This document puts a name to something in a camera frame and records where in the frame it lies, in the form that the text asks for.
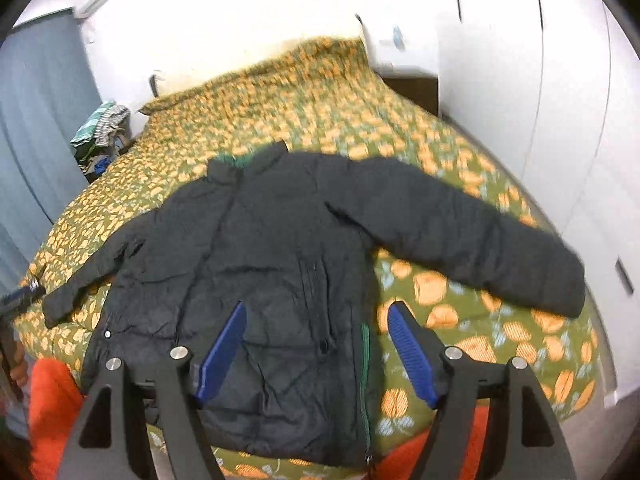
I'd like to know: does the black puffer jacket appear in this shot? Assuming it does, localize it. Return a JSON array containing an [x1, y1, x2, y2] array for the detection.
[[42, 143, 585, 468]]

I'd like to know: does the pile of clothes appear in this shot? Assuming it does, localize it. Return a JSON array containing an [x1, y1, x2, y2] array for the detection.
[[70, 101, 131, 183]]

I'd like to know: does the left hand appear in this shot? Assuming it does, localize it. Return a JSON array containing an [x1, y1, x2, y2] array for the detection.
[[10, 341, 28, 388]]

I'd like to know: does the green orange floral duvet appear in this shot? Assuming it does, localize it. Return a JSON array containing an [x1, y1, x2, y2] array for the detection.
[[12, 34, 601, 480]]

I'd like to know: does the blue curtain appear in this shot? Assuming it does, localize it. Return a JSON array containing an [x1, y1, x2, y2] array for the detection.
[[0, 11, 101, 292]]

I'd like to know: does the cream upholstered headboard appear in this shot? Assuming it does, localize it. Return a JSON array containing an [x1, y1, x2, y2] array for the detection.
[[149, 72, 206, 98]]

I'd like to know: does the dark right nightstand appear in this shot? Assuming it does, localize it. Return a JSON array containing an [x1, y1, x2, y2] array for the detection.
[[382, 75, 439, 117]]

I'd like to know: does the white wardrobe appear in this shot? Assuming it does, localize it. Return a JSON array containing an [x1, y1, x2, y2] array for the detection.
[[439, 0, 639, 405]]

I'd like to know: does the wall socket with blue plug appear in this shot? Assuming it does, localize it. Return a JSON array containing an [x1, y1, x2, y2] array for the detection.
[[393, 27, 406, 52]]

